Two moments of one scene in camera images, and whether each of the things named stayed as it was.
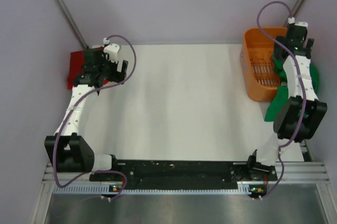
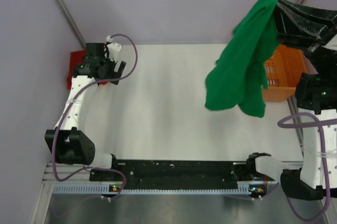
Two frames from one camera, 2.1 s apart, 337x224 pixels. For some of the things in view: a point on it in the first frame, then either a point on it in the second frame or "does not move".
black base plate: [183, 172] does not move
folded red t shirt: [77, 60] does not move
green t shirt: [282, 91] -> [238, 78]
